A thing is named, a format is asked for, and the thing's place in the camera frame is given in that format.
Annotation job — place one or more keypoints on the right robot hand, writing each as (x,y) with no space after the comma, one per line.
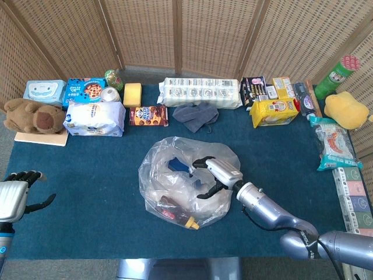
(225,173)

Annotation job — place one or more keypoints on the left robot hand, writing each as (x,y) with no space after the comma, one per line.
(11,201)

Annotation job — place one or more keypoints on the clear plastic bag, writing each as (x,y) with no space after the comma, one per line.
(163,186)

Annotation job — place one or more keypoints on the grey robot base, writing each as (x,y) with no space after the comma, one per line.
(180,268)

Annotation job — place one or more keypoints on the teal snack packet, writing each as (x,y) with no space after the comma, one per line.
(335,144)

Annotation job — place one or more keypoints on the dark blue box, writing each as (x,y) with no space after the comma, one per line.
(177,165)

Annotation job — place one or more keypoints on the brown sauce bottle yellow cap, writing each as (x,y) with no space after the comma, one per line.
(177,215)

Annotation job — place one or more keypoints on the grey cloth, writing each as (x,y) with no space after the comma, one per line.
(195,116)

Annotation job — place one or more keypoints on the light wooden board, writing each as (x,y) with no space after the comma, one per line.
(43,139)

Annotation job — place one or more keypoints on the yellow cracker pack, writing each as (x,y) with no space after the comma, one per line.
(274,112)

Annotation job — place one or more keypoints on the white toilet paper pack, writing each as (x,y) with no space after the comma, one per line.
(201,91)

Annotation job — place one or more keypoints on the brown capybara plush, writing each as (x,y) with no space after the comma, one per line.
(32,116)

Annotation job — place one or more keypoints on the blue carpet mat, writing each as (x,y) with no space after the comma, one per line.
(96,181)

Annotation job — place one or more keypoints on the dark purple snack pack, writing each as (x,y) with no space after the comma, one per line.
(252,89)

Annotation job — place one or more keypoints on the small white box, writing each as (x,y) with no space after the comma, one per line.
(272,92)

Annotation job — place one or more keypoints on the brown panda biscuit box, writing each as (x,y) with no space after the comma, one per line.
(148,115)

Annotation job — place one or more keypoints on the small yellow box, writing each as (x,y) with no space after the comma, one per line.
(283,87)

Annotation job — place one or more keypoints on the dark toothpaste pack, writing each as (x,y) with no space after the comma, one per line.
(305,100)

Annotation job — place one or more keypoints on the light blue wipes pack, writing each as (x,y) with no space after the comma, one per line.
(43,91)

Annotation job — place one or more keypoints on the white blue tissue pack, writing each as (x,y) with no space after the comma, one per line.
(94,118)

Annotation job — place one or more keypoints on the yellow sponge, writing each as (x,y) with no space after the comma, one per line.
(132,94)

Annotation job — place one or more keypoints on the pastel tissue multipack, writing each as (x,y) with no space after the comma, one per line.
(354,198)

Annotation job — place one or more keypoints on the blue cookie box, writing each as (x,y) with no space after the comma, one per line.
(83,90)

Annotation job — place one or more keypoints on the yellow plush toy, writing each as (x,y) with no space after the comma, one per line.
(346,111)

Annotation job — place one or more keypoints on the white tape roll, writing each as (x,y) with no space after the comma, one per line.
(110,94)

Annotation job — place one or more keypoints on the woven folding screen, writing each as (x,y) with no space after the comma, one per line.
(209,32)

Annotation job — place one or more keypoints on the green chips can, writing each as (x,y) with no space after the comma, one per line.
(335,77)

